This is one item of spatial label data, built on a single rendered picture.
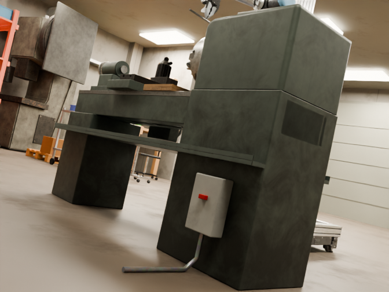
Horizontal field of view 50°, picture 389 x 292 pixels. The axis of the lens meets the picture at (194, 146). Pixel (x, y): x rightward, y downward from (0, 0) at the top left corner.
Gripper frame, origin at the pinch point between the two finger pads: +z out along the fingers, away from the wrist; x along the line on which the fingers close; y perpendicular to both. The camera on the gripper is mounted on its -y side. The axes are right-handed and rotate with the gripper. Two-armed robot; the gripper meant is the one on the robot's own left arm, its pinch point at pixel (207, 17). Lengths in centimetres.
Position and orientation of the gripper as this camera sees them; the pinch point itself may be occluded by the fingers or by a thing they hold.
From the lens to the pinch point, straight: 239.6
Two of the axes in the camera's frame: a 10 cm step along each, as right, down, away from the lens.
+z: -3.6, 9.2, -1.8
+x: -6.8, -3.9, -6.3
